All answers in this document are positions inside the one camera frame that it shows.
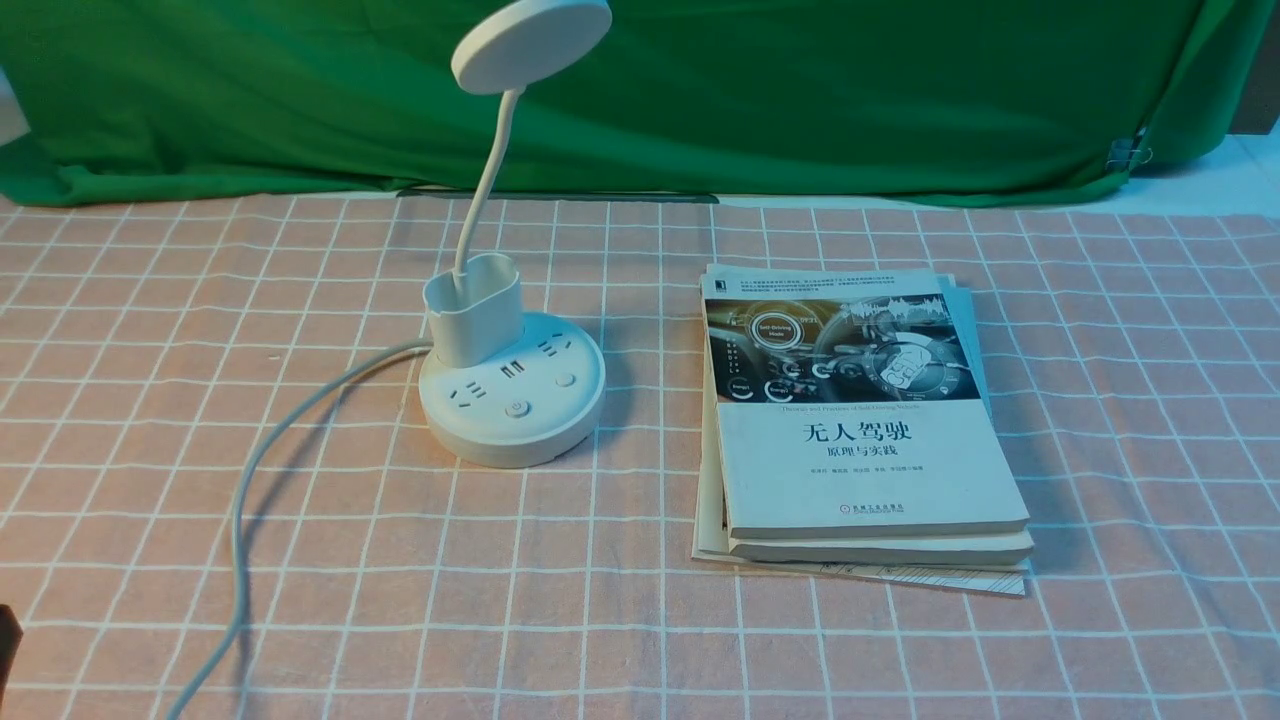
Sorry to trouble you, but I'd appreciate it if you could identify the white lamp power cable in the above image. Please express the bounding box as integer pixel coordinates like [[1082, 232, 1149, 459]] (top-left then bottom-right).
[[165, 337, 435, 720]]

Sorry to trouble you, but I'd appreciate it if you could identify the white desk lamp with sockets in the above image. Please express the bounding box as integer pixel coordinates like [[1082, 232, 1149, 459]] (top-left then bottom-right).
[[417, 1, 613, 469]]

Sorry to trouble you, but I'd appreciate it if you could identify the bottom thin booklet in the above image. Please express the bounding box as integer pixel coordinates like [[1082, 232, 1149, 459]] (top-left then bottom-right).
[[691, 284, 1029, 598]]

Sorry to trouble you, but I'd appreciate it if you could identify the top book white cover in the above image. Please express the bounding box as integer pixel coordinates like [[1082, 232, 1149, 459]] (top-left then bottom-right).
[[700, 265, 1030, 541]]

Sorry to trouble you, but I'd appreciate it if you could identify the pink checkered tablecloth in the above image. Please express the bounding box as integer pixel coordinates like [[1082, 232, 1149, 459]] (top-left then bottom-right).
[[1, 196, 1279, 719]]

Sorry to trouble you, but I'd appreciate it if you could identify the metal binder clip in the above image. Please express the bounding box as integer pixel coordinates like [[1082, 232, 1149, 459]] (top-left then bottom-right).
[[1105, 127, 1153, 174]]

